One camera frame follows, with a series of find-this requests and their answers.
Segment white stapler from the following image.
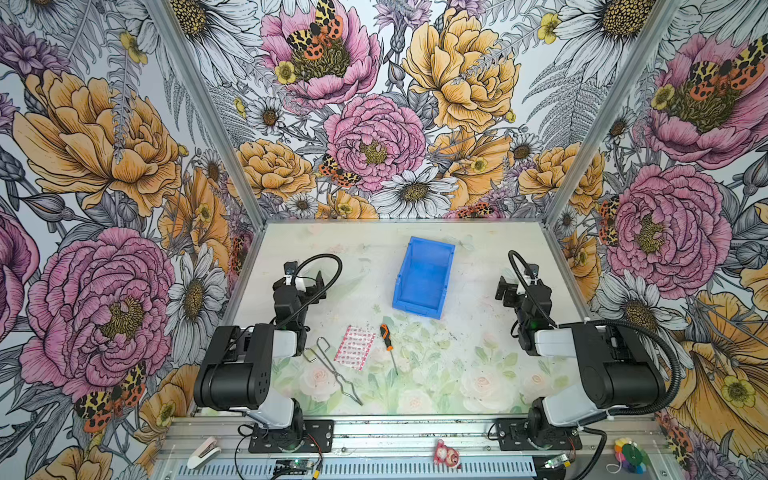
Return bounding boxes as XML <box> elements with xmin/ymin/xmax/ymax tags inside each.
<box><xmin>186</xmin><ymin>437</ymin><xmax>221</xmax><ymax>470</ymax></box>

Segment colourful round toy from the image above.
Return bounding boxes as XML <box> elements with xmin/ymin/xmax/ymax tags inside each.
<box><xmin>614</xmin><ymin>437</ymin><xmax>650</xmax><ymax>474</ymax></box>

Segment left green circuit board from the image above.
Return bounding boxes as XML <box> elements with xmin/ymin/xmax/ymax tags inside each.
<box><xmin>272</xmin><ymin>459</ymin><xmax>316</xmax><ymax>478</ymax></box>

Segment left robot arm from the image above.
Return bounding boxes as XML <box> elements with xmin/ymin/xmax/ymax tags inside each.
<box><xmin>193</xmin><ymin>262</ymin><xmax>325</xmax><ymax>453</ymax></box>

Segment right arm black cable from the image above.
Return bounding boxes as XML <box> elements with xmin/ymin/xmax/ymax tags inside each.
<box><xmin>508</xmin><ymin>250</ymin><xmax>683</xmax><ymax>417</ymax></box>

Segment orange black screwdriver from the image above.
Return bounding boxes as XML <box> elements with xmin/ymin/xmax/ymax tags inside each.
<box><xmin>379</xmin><ymin>323</ymin><xmax>399</xmax><ymax>375</ymax></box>

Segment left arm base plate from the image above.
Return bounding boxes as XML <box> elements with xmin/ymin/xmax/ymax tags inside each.
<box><xmin>247</xmin><ymin>420</ymin><xmax>335</xmax><ymax>454</ymax></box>

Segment metal wire tongs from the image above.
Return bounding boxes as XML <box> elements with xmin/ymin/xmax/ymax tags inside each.
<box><xmin>303</xmin><ymin>336</ymin><xmax>364</xmax><ymax>406</ymax></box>

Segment pink patterned packet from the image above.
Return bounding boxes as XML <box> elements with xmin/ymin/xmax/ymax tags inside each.
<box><xmin>334</xmin><ymin>326</ymin><xmax>376</xmax><ymax>371</ymax></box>

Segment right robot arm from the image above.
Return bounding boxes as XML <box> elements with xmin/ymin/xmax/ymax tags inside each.
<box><xmin>495</xmin><ymin>271</ymin><xmax>669</xmax><ymax>449</ymax></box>

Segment pink toy figure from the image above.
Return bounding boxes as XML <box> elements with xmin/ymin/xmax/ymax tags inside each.
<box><xmin>433</xmin><ymin>439</ymin><xmax>460</xmax><ymax>469</ymax></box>

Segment aluminium front rail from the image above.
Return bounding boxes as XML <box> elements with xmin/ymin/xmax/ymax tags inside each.
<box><xmin>149</xmin><ymin>413</ymin><xmax>685</xmax><ymax>480</ymax></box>

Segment green circuit board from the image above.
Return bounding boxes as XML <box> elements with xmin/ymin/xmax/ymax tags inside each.
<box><xmin>272</xmin><ymin>459</ymin><xmax>316</xmax><ymax>478</ymax></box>
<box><xmin>543</xmin><ymin>453</ymin><xmax>571</xmax><ymax>469</ymax></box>

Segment right green circuit board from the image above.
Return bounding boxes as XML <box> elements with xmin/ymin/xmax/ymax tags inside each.
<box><xmin>543</xmin><ymin>453</ymin><xmax>571</xmax><ymax>469</ymax></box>

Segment blue plastic bin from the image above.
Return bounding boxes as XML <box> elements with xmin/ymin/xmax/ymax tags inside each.
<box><xmin>392</xmin><ymin>237</ymin><xmax>456</xmax><ymax>320</ymax></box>

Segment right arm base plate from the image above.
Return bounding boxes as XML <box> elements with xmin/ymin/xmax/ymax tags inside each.
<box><xmin>494</xmin><ymin>418</ymin><xmax>583</xmax><ymax>451</ymax></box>

